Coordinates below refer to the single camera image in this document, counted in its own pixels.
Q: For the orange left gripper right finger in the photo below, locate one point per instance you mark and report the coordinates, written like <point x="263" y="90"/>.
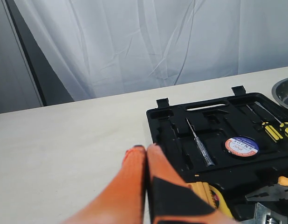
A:
<point x="171" y="201"/>

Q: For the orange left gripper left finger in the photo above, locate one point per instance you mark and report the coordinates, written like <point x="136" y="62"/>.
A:
<point x="122" y="201"/>

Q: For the black plastic tool case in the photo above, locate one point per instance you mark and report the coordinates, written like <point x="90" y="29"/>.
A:
<point x="214" y="122"/>

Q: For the yellow utility knife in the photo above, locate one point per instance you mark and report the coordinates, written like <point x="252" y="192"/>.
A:
<point x="203" y="190"/>

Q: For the yellow tape measure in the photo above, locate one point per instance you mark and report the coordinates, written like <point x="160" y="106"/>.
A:
<point x="220" y="202"/>

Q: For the black electrical tape roll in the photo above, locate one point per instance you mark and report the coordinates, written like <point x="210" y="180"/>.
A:
<point x="242" y="147"/>

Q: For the yellow black small screwdriver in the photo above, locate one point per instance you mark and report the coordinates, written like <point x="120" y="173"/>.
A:
<point x="269" y="129"/>

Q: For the yellow black large screwdriver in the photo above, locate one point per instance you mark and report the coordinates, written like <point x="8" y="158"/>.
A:
<point x="283" y="125"/>

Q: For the round stainless steel dish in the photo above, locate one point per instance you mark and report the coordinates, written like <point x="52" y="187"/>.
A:
<point x="280" y="92"/>

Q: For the white backdrop curtain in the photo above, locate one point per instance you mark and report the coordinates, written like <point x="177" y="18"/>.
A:
<point x="99" y="48"/>

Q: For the clear handle test screwdriver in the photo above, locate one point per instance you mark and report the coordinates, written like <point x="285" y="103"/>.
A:
<point x="201" y="147"/>

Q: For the black handle adjustable wrench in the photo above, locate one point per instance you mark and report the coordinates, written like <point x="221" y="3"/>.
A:
<point x="264" y="215"/>

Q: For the orange handle combination pliers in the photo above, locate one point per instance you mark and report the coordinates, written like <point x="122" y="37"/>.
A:
<point x="272" y="193"/>

